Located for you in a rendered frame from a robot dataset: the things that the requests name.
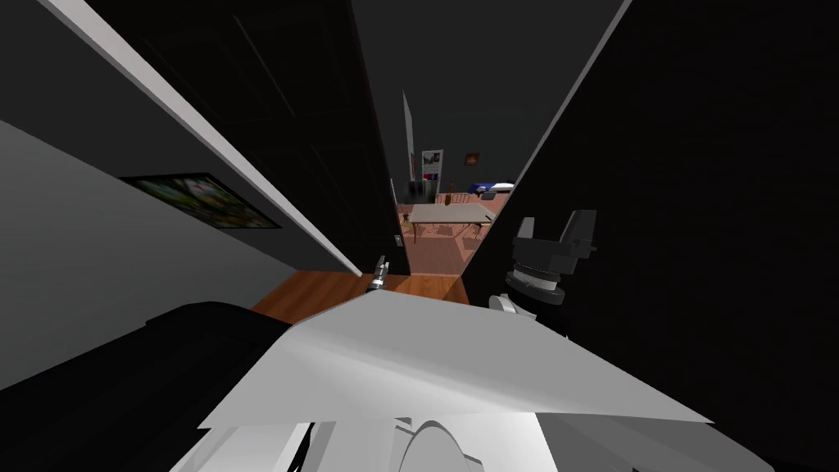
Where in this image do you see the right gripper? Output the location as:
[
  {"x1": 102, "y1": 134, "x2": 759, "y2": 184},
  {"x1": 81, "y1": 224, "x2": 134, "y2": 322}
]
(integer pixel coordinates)
[{"x1": 511, "y1": 209, "x2": 598, "y2": 277}]

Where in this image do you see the blue bed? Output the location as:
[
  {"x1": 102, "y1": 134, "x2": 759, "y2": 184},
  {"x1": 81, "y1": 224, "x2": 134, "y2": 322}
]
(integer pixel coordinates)
[{"x1": 467, "y1": 181, "x2": 516, "y2": 200}]

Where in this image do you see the grey dining table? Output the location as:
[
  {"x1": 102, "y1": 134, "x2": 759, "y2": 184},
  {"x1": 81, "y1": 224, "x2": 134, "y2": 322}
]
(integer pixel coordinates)
[{"x1": 405, "y1": 202, "x2": 497, "y2": 245}]

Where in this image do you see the tall bookshelf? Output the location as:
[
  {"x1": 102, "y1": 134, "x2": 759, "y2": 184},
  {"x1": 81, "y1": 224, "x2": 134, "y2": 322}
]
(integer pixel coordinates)
[{"x1": 420, "y1": 149, "x2": 446, "y2": 200}]

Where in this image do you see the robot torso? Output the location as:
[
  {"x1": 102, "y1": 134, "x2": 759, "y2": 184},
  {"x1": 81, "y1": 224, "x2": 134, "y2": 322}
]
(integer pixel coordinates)
[{"x1": 169, "y1": 256, "x2": 778, "y2": 472}]

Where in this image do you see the dark door leaf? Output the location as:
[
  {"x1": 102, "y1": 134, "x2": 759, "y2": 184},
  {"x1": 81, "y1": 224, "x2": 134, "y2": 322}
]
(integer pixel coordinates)
[{"x1": 84, "y1": 0, "x2": 412, "y2": 277}]

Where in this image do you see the black framed green picture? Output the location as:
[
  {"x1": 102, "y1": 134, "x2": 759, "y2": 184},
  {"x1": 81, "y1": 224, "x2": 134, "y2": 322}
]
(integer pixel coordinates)
[{"x1": 120, "y1": 171, "x2": 283, "y2": 231}]

